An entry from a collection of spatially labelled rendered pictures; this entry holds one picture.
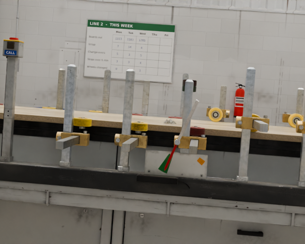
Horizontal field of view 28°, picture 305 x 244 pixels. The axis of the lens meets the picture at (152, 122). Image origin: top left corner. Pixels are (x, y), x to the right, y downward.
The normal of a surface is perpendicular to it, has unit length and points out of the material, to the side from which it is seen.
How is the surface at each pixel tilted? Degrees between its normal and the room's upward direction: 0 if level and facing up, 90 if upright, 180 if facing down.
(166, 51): 90
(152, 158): 90
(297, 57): 90
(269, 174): 90
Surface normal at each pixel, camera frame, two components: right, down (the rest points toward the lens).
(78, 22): -0.08, 0.04
